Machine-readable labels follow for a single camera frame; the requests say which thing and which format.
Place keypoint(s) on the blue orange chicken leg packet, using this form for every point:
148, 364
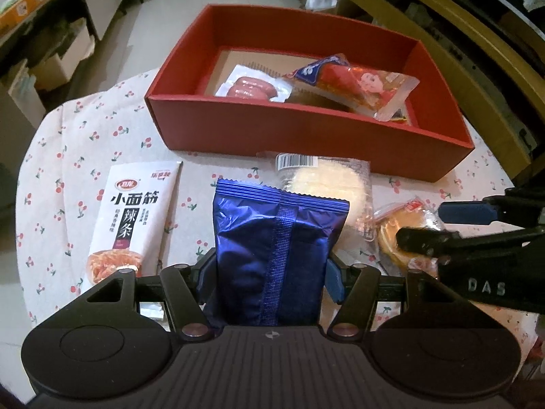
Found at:
376, 93

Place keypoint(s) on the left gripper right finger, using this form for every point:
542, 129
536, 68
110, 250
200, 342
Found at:
355, 288

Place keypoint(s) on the dark coffee table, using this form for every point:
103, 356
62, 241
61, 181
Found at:
98, 14

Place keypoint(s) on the vacuum packed sausages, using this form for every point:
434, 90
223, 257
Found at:
252, 84

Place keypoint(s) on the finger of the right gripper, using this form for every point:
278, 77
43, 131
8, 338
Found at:
516, 206
521, 244

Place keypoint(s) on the wooden tv cabinet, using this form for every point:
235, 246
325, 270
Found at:
499, 92

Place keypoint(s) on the red cardboard box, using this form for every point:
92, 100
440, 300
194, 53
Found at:
190, 116

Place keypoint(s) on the clear round cake packet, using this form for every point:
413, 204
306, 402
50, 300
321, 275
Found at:
337, 178

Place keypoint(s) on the white storage box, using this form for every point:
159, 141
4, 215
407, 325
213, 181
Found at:
73, 43

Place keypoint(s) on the white spicy strip packet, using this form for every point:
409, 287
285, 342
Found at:
131, 220

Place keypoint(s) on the blue foil snack packet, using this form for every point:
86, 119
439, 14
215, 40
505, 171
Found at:
272, 248

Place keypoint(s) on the small orange pastry packet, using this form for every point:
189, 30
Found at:
414, 213

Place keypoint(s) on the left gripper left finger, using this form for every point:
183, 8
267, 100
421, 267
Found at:
186, 289

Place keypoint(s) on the orange cardboard box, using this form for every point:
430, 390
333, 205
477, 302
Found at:
17, 13

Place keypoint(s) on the cherry print tablecloth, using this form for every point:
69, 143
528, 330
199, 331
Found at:
62, 179

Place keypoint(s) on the red yellow snack packet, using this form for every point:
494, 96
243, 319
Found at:
401, 116

